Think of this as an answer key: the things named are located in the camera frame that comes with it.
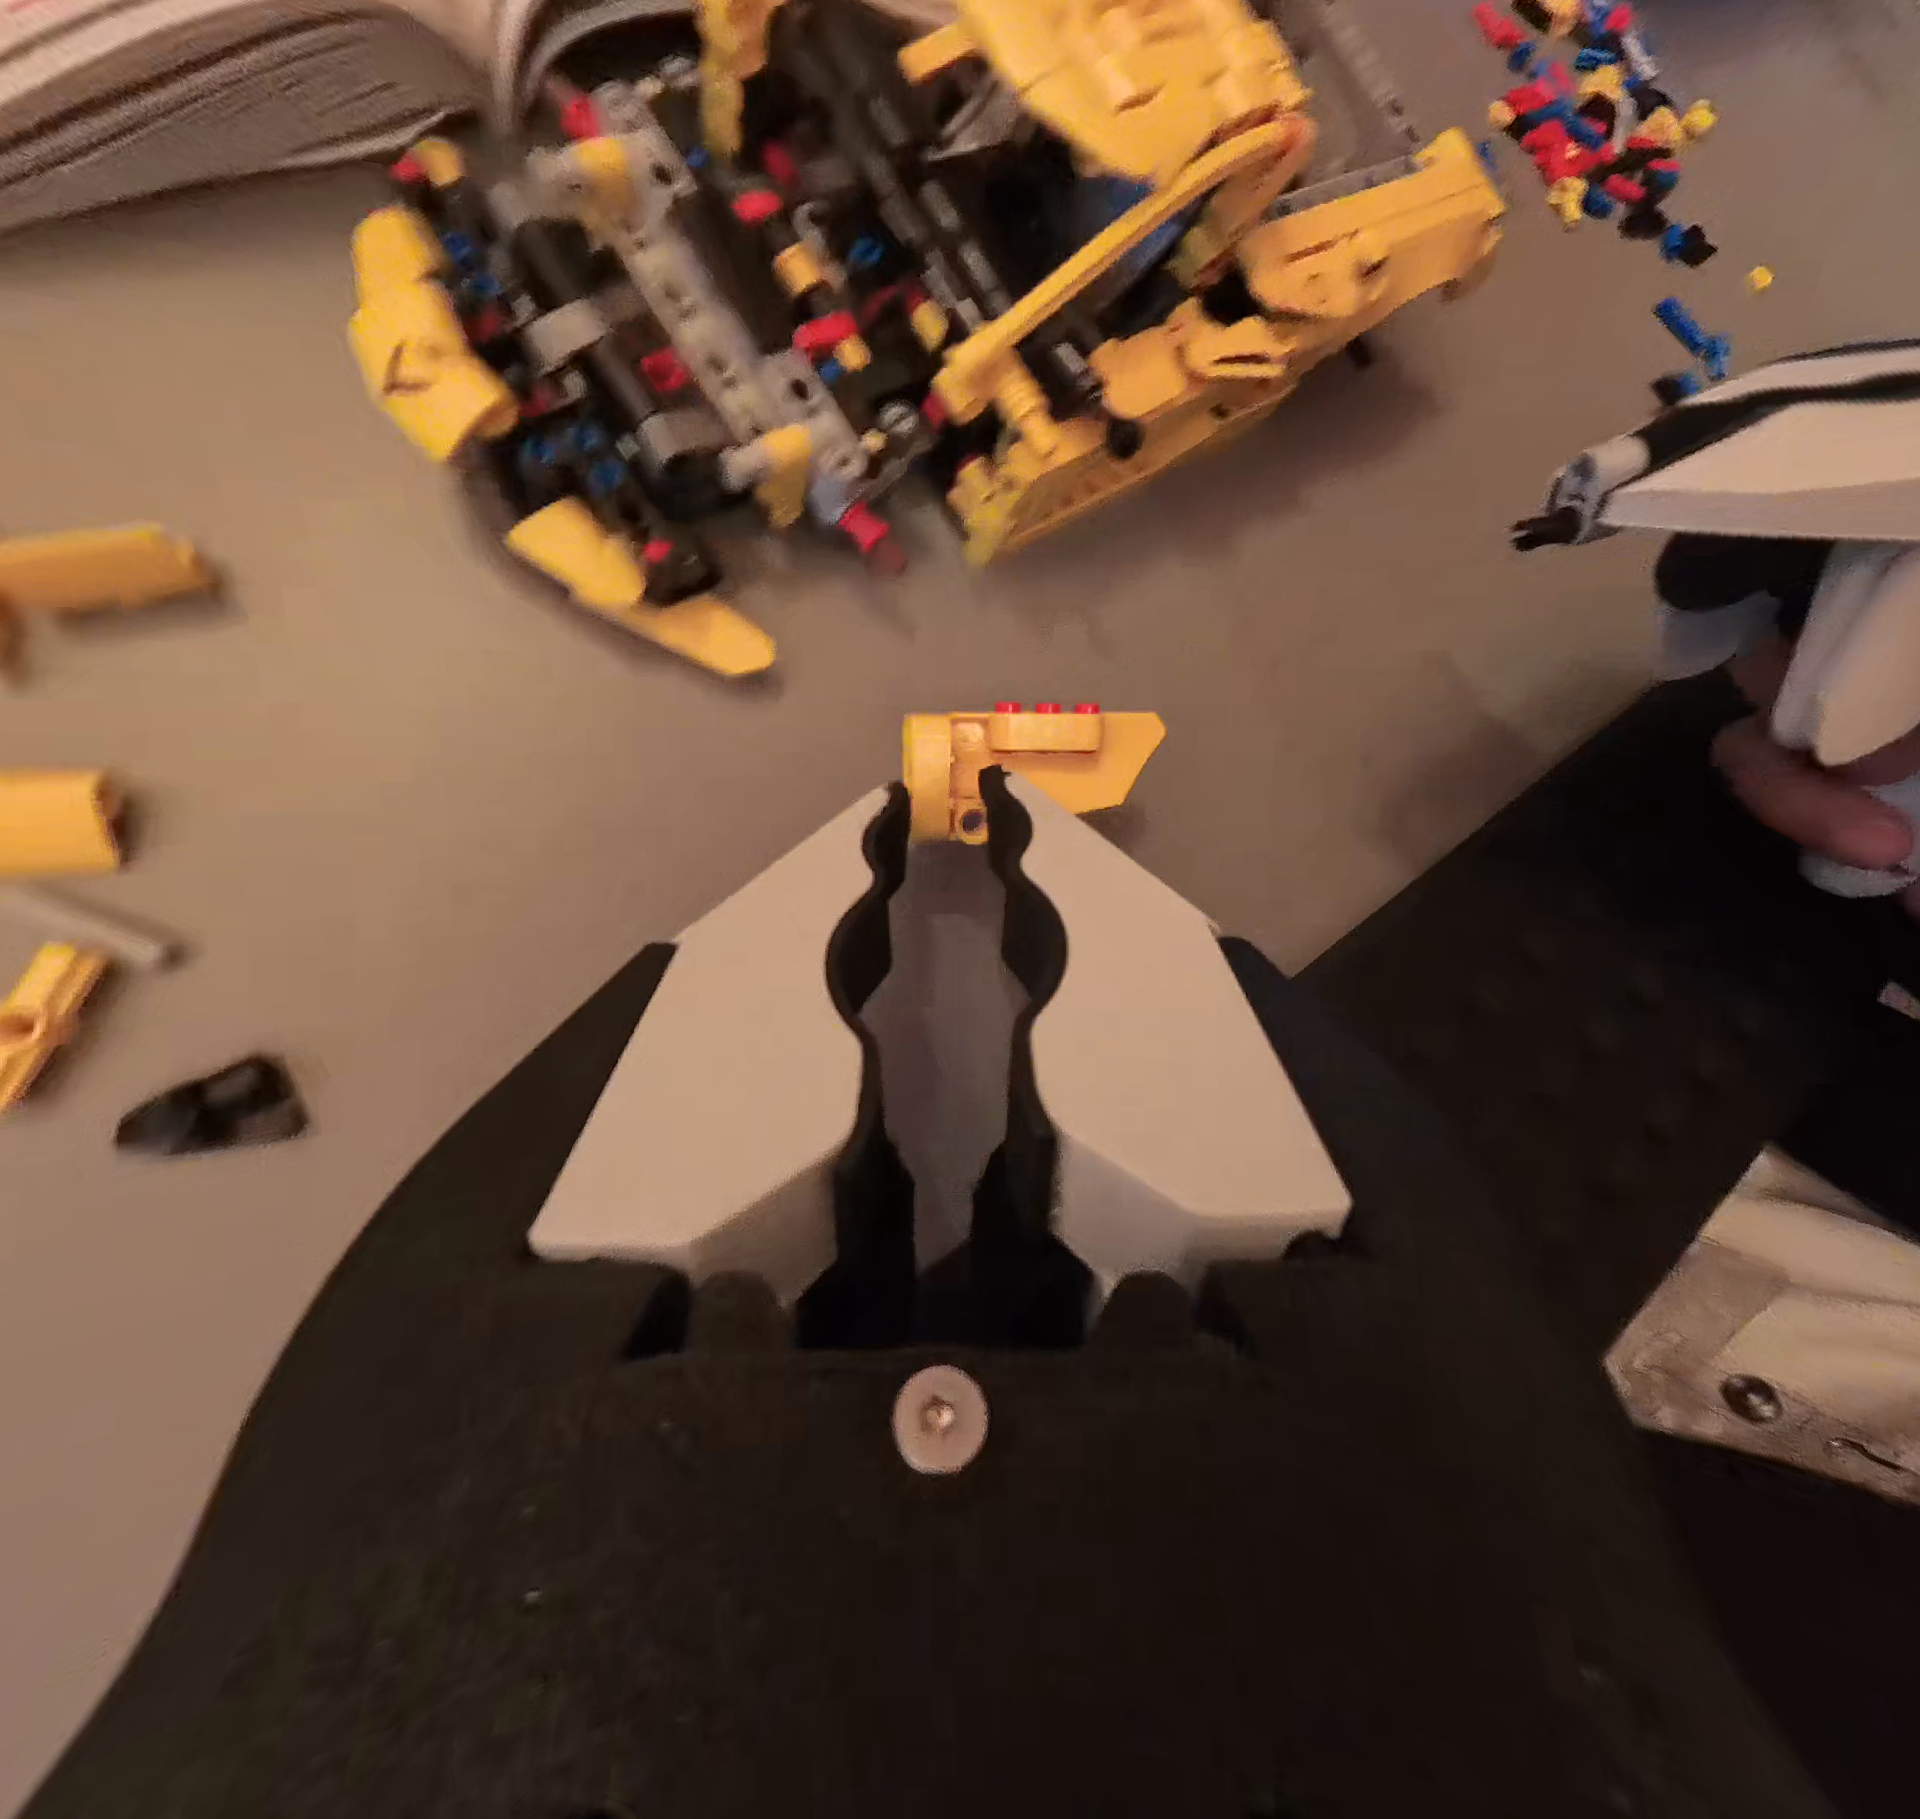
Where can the person's right hand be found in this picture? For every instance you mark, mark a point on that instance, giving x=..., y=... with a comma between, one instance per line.
x=1816, y=808

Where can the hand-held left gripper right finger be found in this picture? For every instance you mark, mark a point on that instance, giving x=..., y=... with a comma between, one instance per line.
x=1185, y=1098

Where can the person's fleece-lined dark jacket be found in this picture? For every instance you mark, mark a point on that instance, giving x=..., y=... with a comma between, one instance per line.
x=1771, y=1325

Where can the grey desk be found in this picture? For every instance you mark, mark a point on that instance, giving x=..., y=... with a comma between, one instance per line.
x=451, y=875

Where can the long blue pin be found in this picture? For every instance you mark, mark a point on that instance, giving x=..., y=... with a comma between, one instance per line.
x=1695, y=327

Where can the black connector pin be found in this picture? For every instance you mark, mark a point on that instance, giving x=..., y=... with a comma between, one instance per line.
x=1538, y=528

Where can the person's dark trousers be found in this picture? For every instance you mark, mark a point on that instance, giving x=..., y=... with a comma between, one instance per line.
x=1831, y=1668

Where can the grey brick connector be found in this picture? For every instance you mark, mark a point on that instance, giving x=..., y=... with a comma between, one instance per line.
x=1588, y=477

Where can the yellow brick car model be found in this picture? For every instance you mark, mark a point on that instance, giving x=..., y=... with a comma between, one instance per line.
x=1127, y=50

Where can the grey brick axle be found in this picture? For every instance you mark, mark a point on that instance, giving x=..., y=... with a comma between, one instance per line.
x=106, y=928

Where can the small black brick piece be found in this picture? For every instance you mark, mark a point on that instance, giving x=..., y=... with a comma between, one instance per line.
x=211, y=1108

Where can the pile of small colourful pins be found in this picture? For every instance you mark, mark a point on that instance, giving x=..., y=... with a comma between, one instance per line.
x=1589, y=125

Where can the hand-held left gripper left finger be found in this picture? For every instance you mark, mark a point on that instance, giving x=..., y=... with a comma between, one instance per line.
x=706, y=1098

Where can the yellow panel with red pins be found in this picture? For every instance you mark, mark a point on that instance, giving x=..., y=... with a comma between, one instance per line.
x=1080, y=762

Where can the short blue pin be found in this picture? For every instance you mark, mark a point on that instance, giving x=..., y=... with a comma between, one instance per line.
x=1680, y=386

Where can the instruction booklet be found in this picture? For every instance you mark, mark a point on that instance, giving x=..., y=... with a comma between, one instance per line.
x=226, y=50

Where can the dark perforated panel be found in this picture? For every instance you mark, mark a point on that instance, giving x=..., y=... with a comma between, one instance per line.
x=1575, y=1024

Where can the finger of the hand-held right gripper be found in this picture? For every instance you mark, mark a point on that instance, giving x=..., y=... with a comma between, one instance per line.
x=1845, y=386
x=1802, y=492

